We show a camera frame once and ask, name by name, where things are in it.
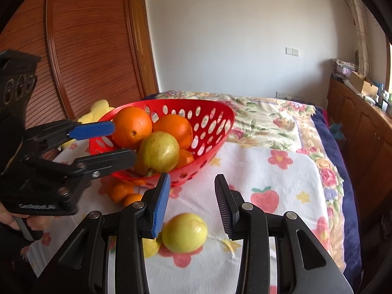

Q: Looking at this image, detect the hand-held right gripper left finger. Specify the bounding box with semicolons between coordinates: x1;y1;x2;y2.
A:
32;172;172;294

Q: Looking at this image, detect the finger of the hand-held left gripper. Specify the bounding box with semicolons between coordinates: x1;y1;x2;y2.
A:
26;148;137;179
24;119;115;148

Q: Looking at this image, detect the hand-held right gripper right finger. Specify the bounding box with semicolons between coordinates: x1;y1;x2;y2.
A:
214;174;354;294

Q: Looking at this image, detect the large orange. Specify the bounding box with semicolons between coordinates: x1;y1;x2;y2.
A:
111;106;153;149
152;114;193;150

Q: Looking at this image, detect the yellow-green lemon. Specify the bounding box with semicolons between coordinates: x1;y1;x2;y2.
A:
136;131;181;172

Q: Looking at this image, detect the red perforated plastic basket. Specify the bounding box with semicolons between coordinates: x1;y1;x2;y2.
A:
89;99;236;188

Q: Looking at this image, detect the person's left hand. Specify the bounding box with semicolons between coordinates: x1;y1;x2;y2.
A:
0;205;54;232

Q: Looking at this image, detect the yellow plush toy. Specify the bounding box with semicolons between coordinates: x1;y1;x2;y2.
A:
60;99;115;150

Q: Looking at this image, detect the white strawberry print cloth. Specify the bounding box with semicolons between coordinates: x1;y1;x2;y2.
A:
29;141;331;294

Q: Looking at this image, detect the brown slatted wooden wardrobe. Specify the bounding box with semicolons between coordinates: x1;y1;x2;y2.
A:
0;0;160;129

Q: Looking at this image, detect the floral blanket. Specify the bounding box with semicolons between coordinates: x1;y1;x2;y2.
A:
144;90;363;288

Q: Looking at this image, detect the teal cloth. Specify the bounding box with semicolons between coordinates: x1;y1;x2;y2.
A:
330;122;346;141

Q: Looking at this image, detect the brown wooden cabinet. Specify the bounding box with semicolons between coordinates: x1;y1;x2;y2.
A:
326;76;392;209

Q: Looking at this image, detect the open cardboard box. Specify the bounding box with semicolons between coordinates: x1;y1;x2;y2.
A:
349;71;379;97

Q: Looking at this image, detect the black desktop item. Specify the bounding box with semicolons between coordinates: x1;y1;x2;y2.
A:
378;83;390;108

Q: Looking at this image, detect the patterned white curtain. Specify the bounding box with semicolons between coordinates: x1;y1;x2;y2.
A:
340;0;372;80

